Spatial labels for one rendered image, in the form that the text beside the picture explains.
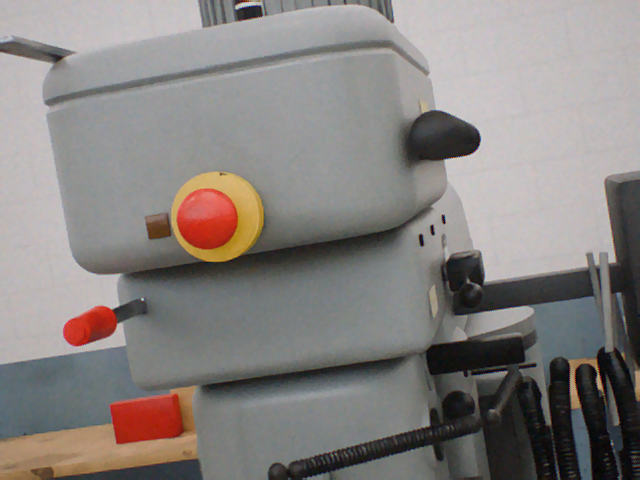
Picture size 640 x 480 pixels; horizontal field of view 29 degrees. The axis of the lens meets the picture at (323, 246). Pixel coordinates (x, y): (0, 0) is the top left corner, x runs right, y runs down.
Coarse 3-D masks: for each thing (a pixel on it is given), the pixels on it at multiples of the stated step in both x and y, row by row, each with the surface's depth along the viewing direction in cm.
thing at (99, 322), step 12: (144, 300) 96; (84, 312) 85; (96, 312) 85; (108, 312) 87; (120, 312) 90; (132, 312) 93; (144, 312) 96; (72, 324) 83; (84, 324) 83; (96, 324) 84; (108, 324) 86; (72, 336) 83; (84, 336) 83; (96, 336) 84; (108, 336) 87
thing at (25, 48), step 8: (0, 40) 80; (8, 40) 80; (16, 40) 80; (24, 40) 82; (32, 40) 84; (0, 48) 81; (8, 48) 81; (16, 48) 82; (24, 48) 82; (32, 48) 83; (40, 48) 85; (48, 48) 87; (56, 48) 88; (24, 56) 86; (32, 56) 87; (40, 56) 87; (48, 56) 88; (56, 56) 89; (64, 56) 90
